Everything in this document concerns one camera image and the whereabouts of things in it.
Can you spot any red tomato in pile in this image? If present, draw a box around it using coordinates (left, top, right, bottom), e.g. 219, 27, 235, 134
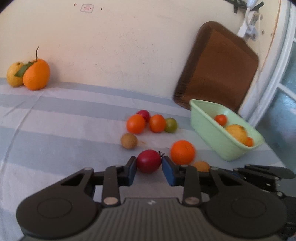
137, 110, 151, 123

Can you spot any orange mandarin front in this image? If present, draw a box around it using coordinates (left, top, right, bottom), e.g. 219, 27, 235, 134
170, 140, 196, 165

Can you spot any green lime behind pile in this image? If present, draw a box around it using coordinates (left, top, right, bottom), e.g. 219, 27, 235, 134
165, 118, 178, 133

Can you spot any large yellow grapefruit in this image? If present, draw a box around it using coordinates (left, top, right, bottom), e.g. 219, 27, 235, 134
225, 124, 248, 144

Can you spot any brown kiwi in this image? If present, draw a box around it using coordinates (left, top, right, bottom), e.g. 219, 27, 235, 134
120, 133, 138, 150

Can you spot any striped blue tablecloth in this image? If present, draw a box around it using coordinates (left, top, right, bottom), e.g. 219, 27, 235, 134
1, 79, 282, 240

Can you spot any white power cable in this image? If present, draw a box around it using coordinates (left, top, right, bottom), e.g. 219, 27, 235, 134
254, 0, 282, 93

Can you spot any orange mandarin left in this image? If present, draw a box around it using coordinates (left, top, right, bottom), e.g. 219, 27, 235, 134
126, 114, 146, 134

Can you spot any small yellow-orange fruit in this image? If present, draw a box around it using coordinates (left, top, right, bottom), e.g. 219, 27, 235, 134
192, 161, 211, 172

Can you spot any yellow citrus with leaf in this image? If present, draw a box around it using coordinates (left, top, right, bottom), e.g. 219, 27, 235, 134
6, 62, 33, 87

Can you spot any orange mandarin right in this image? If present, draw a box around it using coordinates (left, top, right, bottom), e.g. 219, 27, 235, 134
149, 114, 166, 133

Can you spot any orange mandarin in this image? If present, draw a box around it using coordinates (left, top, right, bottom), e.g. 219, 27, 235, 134
126, 114, 146, 134
170, 140, 196, 165
149, 114, 166, 133

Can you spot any orange with stem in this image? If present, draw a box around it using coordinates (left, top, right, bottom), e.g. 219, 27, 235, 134
23, 47, 50, 91

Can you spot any light green plastic basin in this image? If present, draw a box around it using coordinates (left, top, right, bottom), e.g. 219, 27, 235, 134
189, 99, 264, 161

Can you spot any white window frame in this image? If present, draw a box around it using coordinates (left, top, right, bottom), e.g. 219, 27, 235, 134
239, 1, 295, 127

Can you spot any white power strip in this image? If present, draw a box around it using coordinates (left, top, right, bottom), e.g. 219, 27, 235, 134
237, 0, 260, 41

